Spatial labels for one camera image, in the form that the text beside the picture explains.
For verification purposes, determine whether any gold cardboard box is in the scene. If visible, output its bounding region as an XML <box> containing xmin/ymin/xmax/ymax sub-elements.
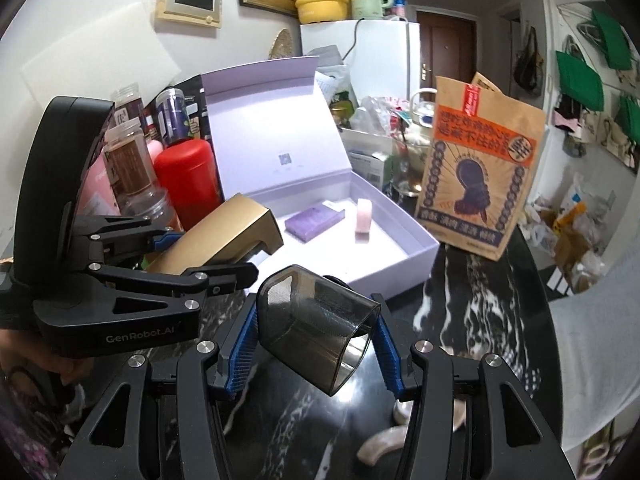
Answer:
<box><xmin>146</xmin><ymin>194</ymin><xmax>283</xmax><ymax>275</ymax></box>

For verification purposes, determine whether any smoky translucent square cup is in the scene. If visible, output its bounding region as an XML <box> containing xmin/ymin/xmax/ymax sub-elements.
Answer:
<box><xmin>256</xmin><ymin>266</ymin><xmax>381</xmax><ymax>396</ymax></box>

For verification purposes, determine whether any pearl wavy hair claw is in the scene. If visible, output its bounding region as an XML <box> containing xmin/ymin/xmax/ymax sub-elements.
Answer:
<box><xmin>354</xmin><ymin>398</ymin><xmax>469</xmax><ymax>468</ymax></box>

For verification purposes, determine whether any small purple box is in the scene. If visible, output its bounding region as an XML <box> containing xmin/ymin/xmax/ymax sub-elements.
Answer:
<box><xmin>284</xmin><ymin>203</ymin><xmax>345</xmax><ymax>243</ymax></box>

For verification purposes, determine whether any pink round tape measure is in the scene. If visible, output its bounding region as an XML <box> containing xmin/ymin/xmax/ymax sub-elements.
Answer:
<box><xmin>355</xmin><ymin>198</ymin><xmax>373</xmax><ymax>240</ymax></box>

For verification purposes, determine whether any person left hand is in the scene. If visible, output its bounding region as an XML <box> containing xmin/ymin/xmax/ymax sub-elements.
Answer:
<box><xmin>1</xmin><ymin>328</ymin><xmax>94</xmax><ymax>385</ymax></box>

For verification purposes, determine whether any pink cylindrical container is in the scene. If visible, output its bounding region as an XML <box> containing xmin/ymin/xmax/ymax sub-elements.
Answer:
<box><xmin>77</xmin><ymin>153</ymin><xmax>120</xmax><ymax>216</ymax></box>

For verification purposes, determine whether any red canister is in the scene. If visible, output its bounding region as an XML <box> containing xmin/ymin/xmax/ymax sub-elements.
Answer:
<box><xmin>154</xmin><ymin>139</ymin><xmax>224</xmax><ymax>231</ymax></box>

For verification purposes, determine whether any amber glass jar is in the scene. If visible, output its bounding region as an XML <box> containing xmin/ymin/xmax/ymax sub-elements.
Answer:
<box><xmin>103</xmin><ymin>118</ymin><xmax>178</xmax><ymax>230</ymax></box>

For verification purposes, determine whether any lavender open gift box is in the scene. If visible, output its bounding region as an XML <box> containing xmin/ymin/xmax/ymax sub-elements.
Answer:
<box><xmin>202</xmin><ymin>56</ymin><xmax>439</xmax><ymax>298</ymax></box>

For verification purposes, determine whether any white tissue box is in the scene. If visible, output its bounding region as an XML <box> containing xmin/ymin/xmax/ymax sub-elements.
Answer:
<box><xmin>341</xmin><ymin>128</ymin><xmax>396</xmax><ymax>192</ymax></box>

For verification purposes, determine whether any clear glass jar with stirrer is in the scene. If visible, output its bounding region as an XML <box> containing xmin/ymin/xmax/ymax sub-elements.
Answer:
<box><xmin>392</xmin><ymin>134</ymin><xmax>431</xmax><ymax>198</ymax></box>

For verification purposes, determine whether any near light blue covered chair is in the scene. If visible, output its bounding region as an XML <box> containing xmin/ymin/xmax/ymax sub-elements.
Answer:
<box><xmin>549</xmin><ymin>240</ymin><xmax>639</xmax><ymax>450</ymax></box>

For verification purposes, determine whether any brown paper takeout bag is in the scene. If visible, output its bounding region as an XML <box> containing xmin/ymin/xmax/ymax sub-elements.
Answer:
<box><xmin>414</xmin><ymin>75</ymin><xmax>546</xmax><ymax>261</ymax></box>

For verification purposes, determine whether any white glass teapot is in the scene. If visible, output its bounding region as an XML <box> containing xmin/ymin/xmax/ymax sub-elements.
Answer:
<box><xmin>400</xmin><ymin>87</ymin><xmax>437</xmax><ymax>159</ymax></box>

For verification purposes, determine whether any white refrigerator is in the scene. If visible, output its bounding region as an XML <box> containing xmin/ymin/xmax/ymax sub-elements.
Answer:
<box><xmin>300</xmin><ymin>20</ymin><xmax>421</xmax><ymax>100</ymax></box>

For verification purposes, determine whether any brown entrance door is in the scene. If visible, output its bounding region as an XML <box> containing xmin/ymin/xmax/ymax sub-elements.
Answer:
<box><xmin>416</xmin><ymin>11</ymin><xmax>477</xmax><ymax>88</ymax></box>

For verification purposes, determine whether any green tote bag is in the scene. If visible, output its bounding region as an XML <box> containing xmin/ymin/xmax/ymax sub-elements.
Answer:
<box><xmin>555</xmin><ymin>51</ymin><xmax>604</xmax><ymax>112</ymax></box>

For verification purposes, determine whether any wall intercom panel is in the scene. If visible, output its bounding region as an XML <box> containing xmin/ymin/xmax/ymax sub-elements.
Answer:
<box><xmin>155</xmin><ymin>0</ymin><xmax>222</xmax><ymax>28</ymax></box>

